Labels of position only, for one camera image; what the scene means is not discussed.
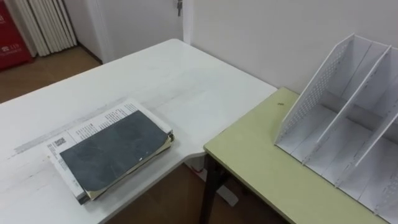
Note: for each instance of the white desk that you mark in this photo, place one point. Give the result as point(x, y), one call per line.
point(174, 84)

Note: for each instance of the white file organizer rack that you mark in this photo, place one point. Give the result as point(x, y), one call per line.
point(348, 124)

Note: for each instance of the white printed book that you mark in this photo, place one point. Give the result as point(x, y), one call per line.
point(93, 126)

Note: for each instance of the white door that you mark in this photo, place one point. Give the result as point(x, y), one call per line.
point(136, 21)

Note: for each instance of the dark grey book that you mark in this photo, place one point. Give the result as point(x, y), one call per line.
point(115, 151)

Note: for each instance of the pale green table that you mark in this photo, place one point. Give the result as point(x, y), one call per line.
point(264, 161)

